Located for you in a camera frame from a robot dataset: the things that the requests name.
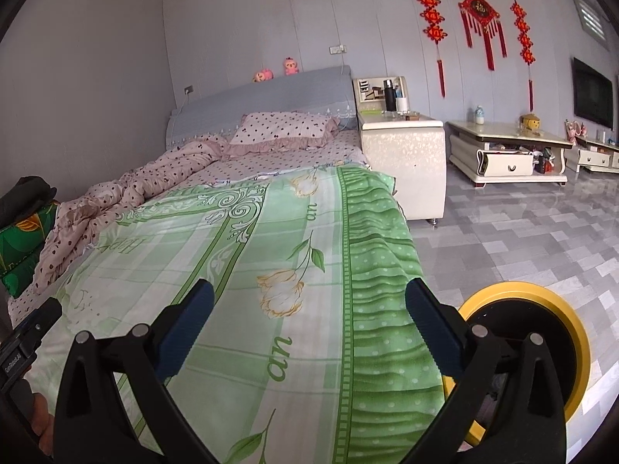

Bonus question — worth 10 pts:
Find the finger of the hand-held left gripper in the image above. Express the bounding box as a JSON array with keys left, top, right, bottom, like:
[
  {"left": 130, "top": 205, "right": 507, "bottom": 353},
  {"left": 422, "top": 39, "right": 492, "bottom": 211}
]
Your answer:
[{"left": 0, "top": 297, "right": 63, "bottom": 393}]

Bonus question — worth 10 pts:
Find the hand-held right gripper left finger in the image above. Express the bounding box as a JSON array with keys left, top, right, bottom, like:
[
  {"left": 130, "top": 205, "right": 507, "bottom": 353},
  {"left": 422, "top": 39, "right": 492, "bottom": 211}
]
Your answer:
[{"left": 52, "top": 278, "right": 218, "bottom": 464}]

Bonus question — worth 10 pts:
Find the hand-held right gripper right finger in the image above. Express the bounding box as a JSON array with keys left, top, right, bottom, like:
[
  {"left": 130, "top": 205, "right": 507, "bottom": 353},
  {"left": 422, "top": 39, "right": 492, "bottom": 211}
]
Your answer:
[{"left": 401, "top": 276, "right": 568, "bottom": 464}]

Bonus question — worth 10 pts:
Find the yellow round trash bin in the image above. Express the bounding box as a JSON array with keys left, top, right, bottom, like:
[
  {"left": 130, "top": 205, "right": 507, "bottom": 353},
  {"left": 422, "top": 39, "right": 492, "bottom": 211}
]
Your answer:
[{"left": 445, "top": 281, "right": 592, "bottom": 446}]

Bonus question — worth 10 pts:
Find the person's left hand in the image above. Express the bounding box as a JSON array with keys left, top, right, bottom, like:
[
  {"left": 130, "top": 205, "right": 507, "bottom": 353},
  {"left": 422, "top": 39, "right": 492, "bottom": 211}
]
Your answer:
[{"left": 28, "top": 389, "right": 57, "bottom": 457}]

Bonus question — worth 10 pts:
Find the green patterned cushion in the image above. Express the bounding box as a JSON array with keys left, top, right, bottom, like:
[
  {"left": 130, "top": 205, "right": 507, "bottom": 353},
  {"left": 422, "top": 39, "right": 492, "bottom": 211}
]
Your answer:
[{"left": 0, "top": 202, "right": 62, "bottom": 299}]

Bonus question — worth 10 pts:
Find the green floral bedspread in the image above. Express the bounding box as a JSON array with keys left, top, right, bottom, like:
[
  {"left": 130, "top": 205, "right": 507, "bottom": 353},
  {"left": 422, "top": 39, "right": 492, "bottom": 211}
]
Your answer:
[{"left": 36, "top": 164, "right": 448, "bottom": 464}]

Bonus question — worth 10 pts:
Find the black cloth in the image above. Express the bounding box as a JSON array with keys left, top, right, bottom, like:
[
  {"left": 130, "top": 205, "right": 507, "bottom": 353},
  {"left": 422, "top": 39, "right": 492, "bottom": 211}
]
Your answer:
[{"left": 0, "top": 176, "right": 59, "bottom": 231}]

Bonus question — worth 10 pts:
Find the pink dotted quilt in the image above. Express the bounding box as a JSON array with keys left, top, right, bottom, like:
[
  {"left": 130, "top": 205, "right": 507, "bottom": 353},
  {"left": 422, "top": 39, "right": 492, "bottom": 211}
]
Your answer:
[{"left": 34, "top": 135, "right": 234, "bottom": 297}]

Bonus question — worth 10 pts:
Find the white nightstand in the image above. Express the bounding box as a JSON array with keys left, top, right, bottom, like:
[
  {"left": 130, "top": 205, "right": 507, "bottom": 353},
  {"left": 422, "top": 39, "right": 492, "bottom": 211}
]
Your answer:
[{"left": 352, "top": 76, "right": 446, "bottom": 226}]

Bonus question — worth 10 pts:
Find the white coffee table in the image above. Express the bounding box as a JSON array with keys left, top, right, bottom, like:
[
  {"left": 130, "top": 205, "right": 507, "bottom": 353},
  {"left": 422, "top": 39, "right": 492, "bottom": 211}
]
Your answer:
[{"left": 447, "top": 120, "right": 574, "bottom": 187}]

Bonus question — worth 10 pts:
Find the pink dotted bed sheet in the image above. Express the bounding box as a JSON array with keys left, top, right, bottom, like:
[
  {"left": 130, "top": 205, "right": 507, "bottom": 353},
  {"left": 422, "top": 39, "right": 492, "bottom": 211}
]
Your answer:
[{"left": 203, "top": 130, "right": 369, "bottom": 189}]

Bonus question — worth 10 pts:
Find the pink dotted pillow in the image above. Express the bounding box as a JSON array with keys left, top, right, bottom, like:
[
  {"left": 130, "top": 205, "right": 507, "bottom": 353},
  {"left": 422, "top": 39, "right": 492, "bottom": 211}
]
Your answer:
[{"left": 225, "top": 111, "right": 342, "bottom": 158}]

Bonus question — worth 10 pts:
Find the white television stand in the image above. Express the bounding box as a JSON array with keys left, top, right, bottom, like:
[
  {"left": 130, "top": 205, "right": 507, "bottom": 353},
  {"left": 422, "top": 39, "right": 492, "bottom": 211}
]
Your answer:
[{"left": 568, "top": 133, "right": 619, "bottom": 175}]

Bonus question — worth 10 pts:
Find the bed with grey headboard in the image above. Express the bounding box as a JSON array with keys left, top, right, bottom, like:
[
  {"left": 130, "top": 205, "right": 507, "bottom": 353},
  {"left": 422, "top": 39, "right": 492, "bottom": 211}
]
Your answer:
[{"left": 7, "top": 64, "right": 448, "bottom": 464}]

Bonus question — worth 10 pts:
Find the long red knot hanging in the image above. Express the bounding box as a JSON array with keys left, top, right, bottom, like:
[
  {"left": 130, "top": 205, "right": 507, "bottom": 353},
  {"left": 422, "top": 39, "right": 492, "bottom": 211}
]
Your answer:
[{"left": 412, "top": 0, "right": 448, "bottom": 99}]

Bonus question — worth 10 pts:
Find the red diamond tassel hanging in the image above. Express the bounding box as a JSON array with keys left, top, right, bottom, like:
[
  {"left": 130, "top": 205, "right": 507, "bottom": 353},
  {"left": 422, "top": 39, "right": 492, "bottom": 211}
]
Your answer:
[{"left": 458, "top": 0, "right": 508, "bottom": 71}]

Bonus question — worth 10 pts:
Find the louvred window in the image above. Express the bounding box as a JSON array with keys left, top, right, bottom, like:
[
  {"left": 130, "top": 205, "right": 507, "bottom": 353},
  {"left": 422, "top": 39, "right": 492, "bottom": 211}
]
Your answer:
[{"left": 571, "top": 0, "right": 611, "bottom": 52}]

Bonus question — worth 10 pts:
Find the wall television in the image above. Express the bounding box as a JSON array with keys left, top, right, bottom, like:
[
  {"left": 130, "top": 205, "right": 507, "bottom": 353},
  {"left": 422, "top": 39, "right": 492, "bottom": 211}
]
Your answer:
[{"left": 572, "top": 57, "right": 615, "bottom": 129}]

